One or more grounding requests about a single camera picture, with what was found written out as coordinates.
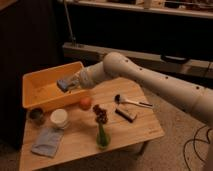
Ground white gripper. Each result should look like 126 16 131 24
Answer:
67 72 80 91

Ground blue sponge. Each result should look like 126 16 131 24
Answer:
57 79 69 92

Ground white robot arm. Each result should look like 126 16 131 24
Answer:
67 52 213 129

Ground yellow plastic tray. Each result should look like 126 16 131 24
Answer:
22 62 89 112

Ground orange fruit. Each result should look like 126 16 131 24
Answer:
79 97 92 110

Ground metal stand pole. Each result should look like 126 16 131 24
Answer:
63 0 76 46

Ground black-headed brush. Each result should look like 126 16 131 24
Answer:
114 94 153 108

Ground dried dark flower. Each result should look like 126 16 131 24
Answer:
93 105 108 124

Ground wooden low table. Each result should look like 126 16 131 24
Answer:
19 78 164 171

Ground grey folded cloth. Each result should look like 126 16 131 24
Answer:
31 127 64 158

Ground green vase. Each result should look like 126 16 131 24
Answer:
96 123 111 150

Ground black rectangular block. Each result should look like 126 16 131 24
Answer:
115 107 137 123

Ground grey long bench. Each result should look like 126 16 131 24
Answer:
63 43 213 79

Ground black handle on bench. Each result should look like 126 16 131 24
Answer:
160 55 190 64

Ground upper wall shelf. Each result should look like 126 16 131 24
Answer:
57 0 213 19

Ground black floor cable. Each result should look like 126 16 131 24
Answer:
182 124 213 168

